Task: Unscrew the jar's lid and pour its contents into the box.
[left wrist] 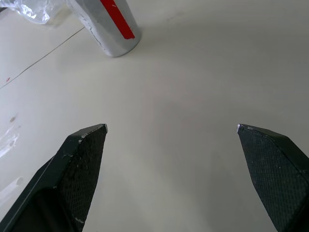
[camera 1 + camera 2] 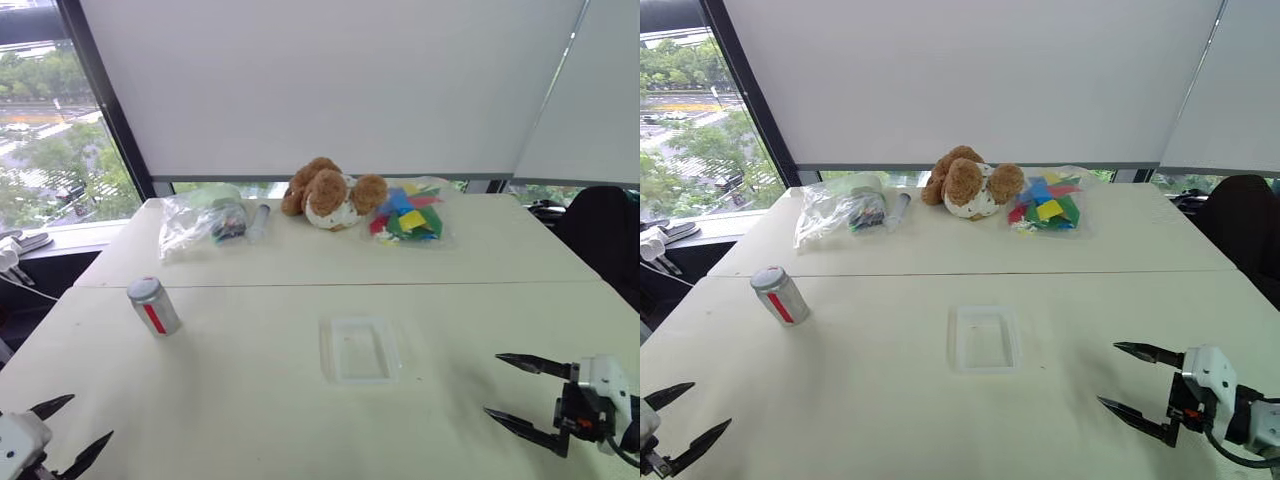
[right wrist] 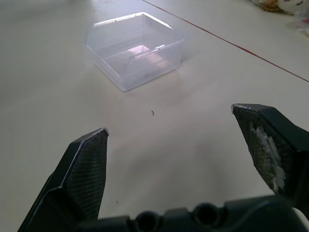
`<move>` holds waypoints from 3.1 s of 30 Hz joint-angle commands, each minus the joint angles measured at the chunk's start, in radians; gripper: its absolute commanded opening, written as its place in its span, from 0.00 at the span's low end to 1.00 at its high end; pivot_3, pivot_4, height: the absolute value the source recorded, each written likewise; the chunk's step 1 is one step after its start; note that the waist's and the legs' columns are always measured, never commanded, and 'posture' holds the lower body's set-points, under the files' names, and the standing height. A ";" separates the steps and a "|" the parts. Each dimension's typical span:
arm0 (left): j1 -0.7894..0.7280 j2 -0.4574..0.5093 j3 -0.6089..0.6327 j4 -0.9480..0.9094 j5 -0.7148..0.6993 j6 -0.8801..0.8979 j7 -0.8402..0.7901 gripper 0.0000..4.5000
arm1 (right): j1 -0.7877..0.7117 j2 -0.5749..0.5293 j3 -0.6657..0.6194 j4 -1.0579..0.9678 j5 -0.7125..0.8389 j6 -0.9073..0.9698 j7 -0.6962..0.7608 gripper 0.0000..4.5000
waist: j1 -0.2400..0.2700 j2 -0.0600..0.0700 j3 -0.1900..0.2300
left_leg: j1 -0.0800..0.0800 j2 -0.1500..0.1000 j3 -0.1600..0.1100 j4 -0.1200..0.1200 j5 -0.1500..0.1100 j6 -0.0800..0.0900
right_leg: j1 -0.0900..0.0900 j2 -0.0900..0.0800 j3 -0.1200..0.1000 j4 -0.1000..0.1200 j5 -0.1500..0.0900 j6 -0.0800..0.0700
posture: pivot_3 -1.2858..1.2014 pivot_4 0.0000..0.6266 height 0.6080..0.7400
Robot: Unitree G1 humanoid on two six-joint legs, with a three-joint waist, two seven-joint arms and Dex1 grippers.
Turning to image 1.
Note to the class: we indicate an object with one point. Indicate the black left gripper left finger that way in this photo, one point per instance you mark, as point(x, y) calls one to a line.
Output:
point(60, 183)

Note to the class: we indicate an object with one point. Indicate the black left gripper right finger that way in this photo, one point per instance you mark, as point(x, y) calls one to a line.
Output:
point(277, 174)

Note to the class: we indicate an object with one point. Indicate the silver can with red stripe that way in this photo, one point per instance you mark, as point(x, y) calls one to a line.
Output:
point(111, 26)

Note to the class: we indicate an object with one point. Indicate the clear crumpled plastic bag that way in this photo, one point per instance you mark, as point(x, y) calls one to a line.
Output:
point(29, 9)

